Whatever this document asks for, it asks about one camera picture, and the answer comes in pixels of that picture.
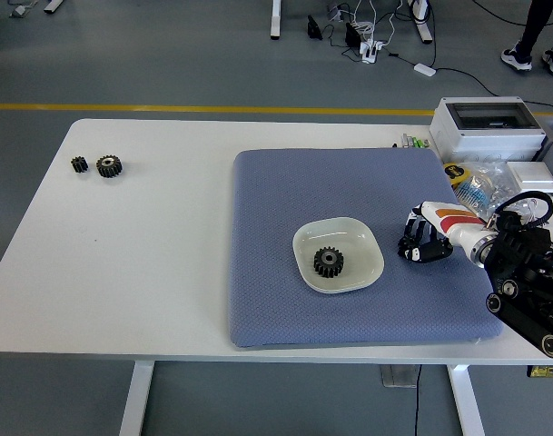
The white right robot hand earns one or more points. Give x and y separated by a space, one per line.
457 222

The small black gear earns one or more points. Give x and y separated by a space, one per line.
403 245
79 165

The large black gear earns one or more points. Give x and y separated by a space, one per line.
329 269
109 169

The clear bag of parts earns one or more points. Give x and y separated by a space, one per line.
485 177

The green terminal connectors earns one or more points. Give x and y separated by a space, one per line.
414 141

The white square dish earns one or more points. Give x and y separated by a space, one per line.
348 231

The white power adapter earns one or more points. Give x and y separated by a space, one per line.
424 70

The yellow and black board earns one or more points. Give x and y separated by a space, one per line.
546 371

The blue-grey quilted mat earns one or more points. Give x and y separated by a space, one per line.
280 227

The white power strip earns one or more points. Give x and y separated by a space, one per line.
370 51

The white background table leg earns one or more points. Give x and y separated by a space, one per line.
276 18
420 20

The person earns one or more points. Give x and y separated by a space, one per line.
537 22

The black charger block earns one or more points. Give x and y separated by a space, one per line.
352 34

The black stand on floor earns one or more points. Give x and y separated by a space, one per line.
313 27

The white background table foot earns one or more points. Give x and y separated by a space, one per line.
53 5

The grey floor item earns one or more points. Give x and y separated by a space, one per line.
22 11

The grey electrical enclosure box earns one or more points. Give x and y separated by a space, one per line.
485 141

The white switch panel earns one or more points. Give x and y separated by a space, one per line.
532 175

